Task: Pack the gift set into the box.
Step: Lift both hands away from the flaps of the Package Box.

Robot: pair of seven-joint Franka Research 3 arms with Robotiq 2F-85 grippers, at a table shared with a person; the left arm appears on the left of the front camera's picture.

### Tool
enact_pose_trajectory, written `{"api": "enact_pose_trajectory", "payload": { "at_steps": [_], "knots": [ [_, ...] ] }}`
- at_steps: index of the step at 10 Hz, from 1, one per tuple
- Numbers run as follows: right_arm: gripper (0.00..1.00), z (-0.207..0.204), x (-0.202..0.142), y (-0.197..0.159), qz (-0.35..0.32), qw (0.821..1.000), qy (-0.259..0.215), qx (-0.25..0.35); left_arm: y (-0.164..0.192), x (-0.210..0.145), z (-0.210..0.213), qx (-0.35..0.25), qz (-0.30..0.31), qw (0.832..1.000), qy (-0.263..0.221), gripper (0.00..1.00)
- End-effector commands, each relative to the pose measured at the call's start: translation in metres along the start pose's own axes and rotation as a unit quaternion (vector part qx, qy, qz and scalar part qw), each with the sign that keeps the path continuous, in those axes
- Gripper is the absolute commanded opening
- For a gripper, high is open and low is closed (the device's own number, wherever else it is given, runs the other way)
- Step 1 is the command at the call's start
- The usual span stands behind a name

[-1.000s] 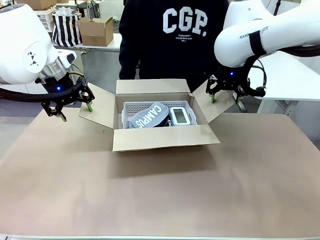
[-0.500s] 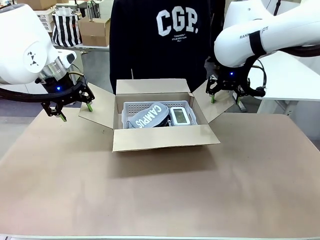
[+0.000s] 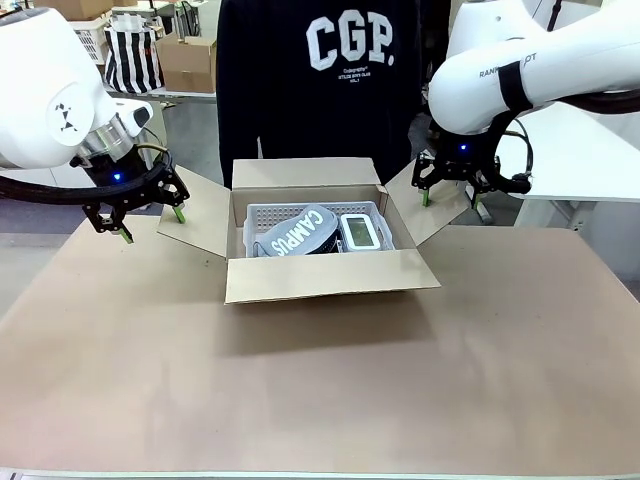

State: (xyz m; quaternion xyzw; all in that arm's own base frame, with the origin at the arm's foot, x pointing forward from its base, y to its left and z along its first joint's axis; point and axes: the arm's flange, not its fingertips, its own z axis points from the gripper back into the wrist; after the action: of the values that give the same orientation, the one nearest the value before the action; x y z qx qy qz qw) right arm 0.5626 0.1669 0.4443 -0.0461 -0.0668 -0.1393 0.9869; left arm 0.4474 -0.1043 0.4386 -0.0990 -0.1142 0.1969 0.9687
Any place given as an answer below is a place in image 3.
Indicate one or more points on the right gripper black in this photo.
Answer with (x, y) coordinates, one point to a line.
(465, 157)

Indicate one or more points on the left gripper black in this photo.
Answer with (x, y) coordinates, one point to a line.
(117, 170)

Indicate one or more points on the white digital clock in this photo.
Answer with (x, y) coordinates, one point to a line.
(361, 231)

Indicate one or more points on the white perforated plastic basket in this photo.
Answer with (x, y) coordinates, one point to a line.
(280, 215)

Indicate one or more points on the grey cloth with CAMPUS print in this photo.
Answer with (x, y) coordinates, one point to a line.
(295, 235)

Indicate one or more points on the large brown cardboard box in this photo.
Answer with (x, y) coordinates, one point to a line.
(325, 280)

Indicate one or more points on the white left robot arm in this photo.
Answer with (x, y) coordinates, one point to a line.
(40, 100)

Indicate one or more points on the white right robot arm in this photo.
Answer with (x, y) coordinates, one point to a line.
(550, 60)

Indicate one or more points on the small open cardboard box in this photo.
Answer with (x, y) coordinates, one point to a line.
(190, 65)

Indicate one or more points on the white cabinet with wooden top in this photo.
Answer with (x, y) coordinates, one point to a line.
(160, 135)

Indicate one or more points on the white work table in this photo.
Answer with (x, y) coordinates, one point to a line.
(590, 165)

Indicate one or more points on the black white striped bag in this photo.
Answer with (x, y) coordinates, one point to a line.
(132, 65)

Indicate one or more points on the person in black sweatshirt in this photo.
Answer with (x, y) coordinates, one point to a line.
(320, 115)

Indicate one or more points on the white slotted storage basket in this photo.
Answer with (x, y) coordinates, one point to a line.
(92, 45)

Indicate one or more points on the black tripod stand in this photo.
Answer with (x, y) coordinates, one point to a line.
(551, 15)

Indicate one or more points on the brown cardboard carton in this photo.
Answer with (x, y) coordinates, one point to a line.
(90, 9)

